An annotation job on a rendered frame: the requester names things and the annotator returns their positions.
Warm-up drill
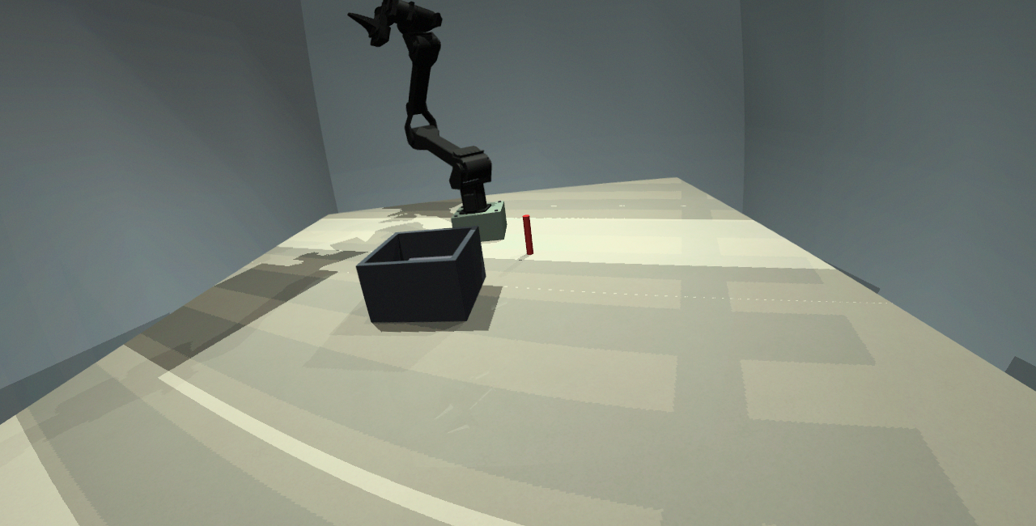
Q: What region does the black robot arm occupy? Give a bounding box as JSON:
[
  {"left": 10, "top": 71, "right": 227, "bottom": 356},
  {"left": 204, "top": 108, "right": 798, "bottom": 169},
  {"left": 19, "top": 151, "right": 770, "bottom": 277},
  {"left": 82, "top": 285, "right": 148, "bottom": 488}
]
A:
[{"left": 397, "top": 6, "right": 491, "bottom": 214}]

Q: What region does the dark red peg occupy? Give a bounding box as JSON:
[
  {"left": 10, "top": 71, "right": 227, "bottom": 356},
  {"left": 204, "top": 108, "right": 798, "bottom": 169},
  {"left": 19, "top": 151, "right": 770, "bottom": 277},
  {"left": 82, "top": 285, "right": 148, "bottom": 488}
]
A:
[{"left": 523, "top": 215, "right": 533, "bottom": 255}]

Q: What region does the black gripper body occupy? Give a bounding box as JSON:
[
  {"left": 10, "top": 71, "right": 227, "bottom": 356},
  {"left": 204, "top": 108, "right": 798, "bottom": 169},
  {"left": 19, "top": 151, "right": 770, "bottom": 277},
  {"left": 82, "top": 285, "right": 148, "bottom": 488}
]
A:
[{"left": 370, "top": 0, "right": 418, "bottom": 47}]

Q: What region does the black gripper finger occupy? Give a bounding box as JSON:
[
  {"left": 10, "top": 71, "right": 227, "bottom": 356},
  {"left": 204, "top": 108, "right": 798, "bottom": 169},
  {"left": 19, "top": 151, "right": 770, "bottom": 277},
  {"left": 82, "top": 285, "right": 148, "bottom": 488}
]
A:
[{"left": 348, "top": 13, "right": 380, "bottom": 38}]

